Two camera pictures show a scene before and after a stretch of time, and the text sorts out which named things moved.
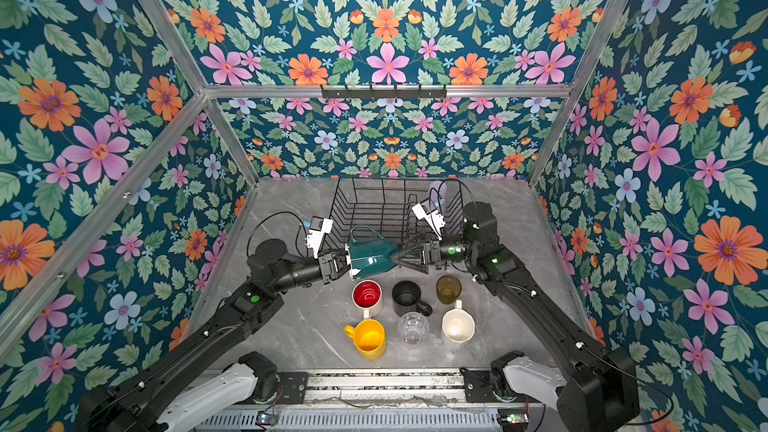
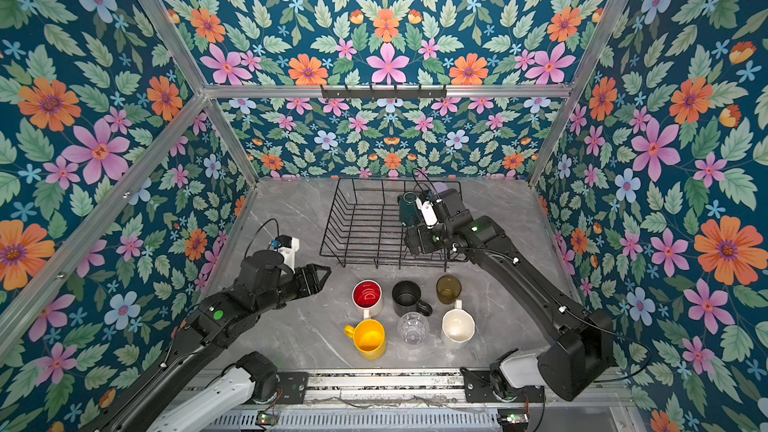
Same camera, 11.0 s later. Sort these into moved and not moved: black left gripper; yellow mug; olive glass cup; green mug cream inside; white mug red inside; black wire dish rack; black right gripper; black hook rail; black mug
Moved: black left gripper; green mug cream inside; black right gripper
Not moved: yellow mug; black hook rail; black mug; black wire dish rack; white mug red inside; olive glass cup
